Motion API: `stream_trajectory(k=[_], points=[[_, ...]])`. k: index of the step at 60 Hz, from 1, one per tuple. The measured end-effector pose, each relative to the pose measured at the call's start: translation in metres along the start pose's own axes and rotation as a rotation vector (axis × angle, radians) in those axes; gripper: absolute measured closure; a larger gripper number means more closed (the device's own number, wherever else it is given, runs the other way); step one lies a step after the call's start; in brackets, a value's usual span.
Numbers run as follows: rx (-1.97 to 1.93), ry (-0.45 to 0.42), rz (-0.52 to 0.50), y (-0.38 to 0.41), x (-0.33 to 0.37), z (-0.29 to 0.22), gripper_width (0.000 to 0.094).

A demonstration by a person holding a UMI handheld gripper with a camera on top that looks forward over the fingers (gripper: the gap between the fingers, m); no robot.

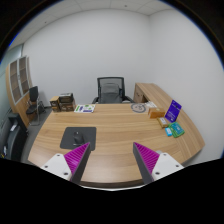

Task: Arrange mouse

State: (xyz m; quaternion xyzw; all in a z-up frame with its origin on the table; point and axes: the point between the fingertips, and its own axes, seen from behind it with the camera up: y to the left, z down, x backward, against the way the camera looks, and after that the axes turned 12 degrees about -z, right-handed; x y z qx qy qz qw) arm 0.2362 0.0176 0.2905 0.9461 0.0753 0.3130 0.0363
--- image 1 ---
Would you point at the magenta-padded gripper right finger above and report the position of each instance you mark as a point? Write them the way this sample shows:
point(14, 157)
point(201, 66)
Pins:
point(148, 160)

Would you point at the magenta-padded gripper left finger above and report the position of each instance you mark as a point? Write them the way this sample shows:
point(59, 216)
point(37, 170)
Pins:
point(76, 159)

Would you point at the dark grey computer mouse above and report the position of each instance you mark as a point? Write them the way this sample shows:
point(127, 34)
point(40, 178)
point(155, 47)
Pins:
point(78, 138)

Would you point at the dark grey mouse pad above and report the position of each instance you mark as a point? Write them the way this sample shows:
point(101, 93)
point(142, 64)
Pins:
point(90, 135)

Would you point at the small blue packet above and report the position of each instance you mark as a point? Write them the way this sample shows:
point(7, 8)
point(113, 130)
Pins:
point(168, 132)

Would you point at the small tan labelled box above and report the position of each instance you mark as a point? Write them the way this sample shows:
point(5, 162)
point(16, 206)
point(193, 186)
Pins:
point(163, 122)

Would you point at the green packet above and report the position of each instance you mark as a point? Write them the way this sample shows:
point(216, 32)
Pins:
point(177, 130)

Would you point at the orange-brown cardboard box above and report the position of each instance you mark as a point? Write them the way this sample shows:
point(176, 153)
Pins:
point(156, 113)

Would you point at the white green leaflet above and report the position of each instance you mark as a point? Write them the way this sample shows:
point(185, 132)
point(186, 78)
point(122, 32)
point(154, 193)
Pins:
point(84, 108)

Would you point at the dark brown box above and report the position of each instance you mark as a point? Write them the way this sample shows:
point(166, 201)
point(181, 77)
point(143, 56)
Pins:
point(67, 107)

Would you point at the purple card package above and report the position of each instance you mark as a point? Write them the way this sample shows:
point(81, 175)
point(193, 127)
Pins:
point(173, 111)

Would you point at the small brown box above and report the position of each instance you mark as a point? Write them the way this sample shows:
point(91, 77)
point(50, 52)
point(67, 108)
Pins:
point(54, 104)

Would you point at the black box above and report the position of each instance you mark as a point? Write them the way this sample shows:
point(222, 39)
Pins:
point(66, 97)

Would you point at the large black chair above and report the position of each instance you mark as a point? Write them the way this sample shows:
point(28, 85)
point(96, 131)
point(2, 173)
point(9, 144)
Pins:
point(15, 136)

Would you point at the grey backpack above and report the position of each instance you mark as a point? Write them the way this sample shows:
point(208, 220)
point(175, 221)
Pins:
point(110, 93)

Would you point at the small black chair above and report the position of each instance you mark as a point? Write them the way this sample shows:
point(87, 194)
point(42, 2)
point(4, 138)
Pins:
point(33, 95)

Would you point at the wooden shelf unit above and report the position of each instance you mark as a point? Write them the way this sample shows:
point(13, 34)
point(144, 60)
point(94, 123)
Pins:
point(20, 100)

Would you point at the black mesh office chair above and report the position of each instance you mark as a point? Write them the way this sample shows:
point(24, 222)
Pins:
point(103, 80)

